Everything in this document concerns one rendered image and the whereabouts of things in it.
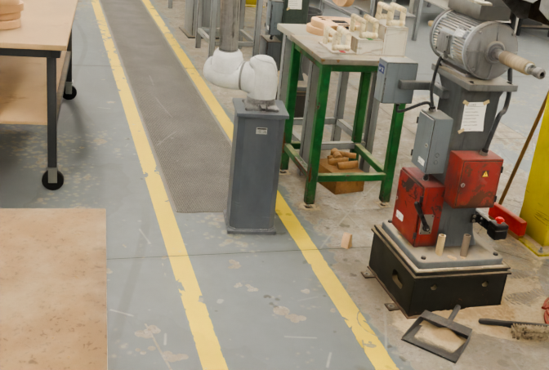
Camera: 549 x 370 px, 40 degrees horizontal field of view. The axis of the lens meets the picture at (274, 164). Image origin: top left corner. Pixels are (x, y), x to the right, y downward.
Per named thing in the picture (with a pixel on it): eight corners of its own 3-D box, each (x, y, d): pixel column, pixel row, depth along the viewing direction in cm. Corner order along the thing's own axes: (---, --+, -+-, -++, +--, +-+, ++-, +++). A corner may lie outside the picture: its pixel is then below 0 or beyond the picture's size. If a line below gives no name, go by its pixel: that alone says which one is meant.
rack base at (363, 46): (381, 55, 446) (384, 40, 443) (355, 55, 441) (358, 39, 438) (364, 45, 470) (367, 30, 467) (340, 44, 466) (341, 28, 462)
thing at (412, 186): (435, 247, 357) (448, 175, 344) (411, 247, 353) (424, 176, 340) (412, 223, 379) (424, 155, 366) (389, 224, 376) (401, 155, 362)
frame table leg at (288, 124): (287, 173, 508) (302, 42, 476) (279, 174, 507) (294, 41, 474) (285, 171, 513) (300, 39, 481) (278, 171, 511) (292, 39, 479)
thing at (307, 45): (395, 181, 467) (416, 62, 440) (306, 183, 451) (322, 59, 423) (359, 145, 522) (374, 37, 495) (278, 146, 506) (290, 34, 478)
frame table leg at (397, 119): (389, 206, 474) (412, 66, 441) (381, 207, 472) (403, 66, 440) (385, 202, 479) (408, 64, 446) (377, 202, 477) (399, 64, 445)
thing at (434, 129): (443, 174, 349) (466, 58, 329) (422, 174, 346) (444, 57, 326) (428, 162, 362) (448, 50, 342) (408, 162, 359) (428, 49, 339)
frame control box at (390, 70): (433, 125, 350) (443, 71, 340) (390, 125, 344) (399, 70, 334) (410, 109, 371) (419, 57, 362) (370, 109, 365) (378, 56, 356)
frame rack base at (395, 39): (404, 56, 450) (409, 28, 444) (381, 55, 446) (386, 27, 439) (386, 46, 474) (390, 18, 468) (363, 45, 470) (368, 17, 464)
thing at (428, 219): (433, 237, 351) (439, 202, 345) (409, 238, 348) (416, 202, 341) (430, 234, 354) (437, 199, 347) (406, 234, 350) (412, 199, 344)
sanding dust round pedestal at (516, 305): (676, 337, 362) (679, 330, 360) (400, 363, 320) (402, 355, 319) (509, 207, 492) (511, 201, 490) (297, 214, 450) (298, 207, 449)
